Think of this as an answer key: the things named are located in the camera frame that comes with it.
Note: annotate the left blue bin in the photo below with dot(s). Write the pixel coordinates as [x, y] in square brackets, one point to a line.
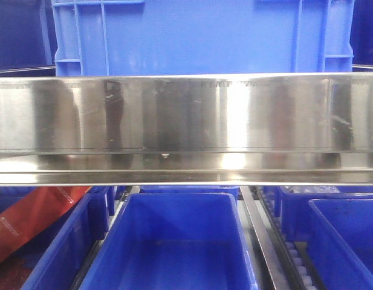
[52, 259]

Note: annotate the large blue crate upper shelf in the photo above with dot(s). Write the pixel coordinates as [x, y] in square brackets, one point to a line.
[138, 38]

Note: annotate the red plastic bag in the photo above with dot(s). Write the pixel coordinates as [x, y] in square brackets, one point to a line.
[34, 213]

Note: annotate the rear right blue bin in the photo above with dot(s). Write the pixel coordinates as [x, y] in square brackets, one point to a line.
[291, 205]

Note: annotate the rear centre blue bin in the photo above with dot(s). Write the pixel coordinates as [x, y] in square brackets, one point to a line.
[231, 189]

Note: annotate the metal roller rail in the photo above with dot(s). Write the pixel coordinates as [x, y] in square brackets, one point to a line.
[278, 264]

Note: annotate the dark blue crate upper left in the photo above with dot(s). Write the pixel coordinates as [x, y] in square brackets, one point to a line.
[27, 34]

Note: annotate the blue bin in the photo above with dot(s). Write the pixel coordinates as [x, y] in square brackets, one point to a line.
[291, 205]
[52, 259]
[231, 189]
[340, 245]
[174, 241]

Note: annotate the stainless steel shelf beam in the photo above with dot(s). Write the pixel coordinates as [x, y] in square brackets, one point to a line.
[241, 129]

